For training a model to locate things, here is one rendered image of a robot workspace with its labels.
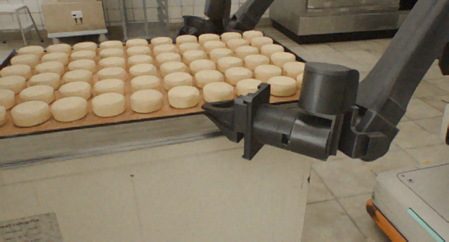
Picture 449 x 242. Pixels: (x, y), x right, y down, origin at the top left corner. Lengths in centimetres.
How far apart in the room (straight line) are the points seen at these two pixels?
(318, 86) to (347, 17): 385
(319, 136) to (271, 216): 33
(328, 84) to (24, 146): 45
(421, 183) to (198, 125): 115
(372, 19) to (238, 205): 391
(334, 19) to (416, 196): 298
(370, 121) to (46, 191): 50
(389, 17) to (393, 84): 408
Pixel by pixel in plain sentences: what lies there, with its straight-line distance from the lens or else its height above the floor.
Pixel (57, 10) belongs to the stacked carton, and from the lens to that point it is 422.
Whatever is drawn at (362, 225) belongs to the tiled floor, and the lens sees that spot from 173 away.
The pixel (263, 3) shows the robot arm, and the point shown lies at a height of 97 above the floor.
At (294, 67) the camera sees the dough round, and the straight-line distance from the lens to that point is 68.
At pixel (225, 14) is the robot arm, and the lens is 101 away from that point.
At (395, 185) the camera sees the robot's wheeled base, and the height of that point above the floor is 27.
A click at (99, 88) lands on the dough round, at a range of 61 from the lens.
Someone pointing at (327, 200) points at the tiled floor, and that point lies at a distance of 181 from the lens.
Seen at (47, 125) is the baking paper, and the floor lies 90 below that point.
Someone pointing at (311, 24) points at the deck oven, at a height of 24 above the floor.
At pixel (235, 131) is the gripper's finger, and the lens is 50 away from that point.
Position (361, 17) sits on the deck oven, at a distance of 439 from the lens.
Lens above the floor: 115
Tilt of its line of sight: 28 degrees down
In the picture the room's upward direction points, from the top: straight up
